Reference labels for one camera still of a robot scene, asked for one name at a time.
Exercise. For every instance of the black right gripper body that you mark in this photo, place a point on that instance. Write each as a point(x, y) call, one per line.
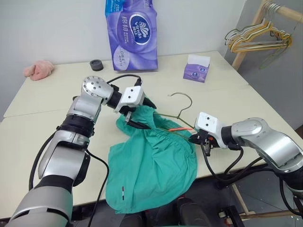
point(205, 139)

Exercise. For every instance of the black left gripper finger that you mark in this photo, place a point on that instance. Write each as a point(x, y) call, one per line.
point(150, 102)
point(139, 125)

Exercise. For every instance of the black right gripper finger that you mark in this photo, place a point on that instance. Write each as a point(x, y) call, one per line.
point(194, 139)
point(197, 132)

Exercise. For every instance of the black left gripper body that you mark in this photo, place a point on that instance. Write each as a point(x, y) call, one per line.
point(129, 114)

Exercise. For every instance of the green cloth garment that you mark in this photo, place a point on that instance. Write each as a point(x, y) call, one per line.
point(151, 165)

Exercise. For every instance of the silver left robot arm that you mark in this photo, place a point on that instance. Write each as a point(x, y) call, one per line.
point(71, 151)

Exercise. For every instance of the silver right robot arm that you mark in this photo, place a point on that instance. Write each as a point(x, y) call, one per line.
point(272, 142)

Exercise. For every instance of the small purple tissue box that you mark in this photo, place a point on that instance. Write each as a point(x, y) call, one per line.
point(195, 72)

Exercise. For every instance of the black round cap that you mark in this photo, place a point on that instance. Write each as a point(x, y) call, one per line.
point(96, 65)

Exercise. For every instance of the large Vinda tissue pack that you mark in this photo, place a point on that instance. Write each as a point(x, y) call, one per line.
point(132, 35)

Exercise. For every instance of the black rounded shape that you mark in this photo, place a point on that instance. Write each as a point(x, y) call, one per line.
point(132, 220)
point(191, 212)

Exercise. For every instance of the black block with white plug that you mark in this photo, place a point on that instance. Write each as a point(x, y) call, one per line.
point(230, 216)

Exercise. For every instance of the wooden clothes rack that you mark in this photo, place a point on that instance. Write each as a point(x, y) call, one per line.
point(243, 54)

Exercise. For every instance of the pink towel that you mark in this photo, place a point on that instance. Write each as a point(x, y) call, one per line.
point(39, 69)

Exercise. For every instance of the hangers on wooden rack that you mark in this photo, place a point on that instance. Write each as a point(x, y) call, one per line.
point(258, 46)

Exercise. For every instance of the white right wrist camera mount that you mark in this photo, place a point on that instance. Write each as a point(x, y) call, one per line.
point(206, 123)

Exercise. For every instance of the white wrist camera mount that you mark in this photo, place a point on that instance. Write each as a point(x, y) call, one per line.
point(130, 97)
point(206, 123)

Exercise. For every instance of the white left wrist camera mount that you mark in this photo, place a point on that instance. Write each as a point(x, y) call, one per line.
point(130, 97)

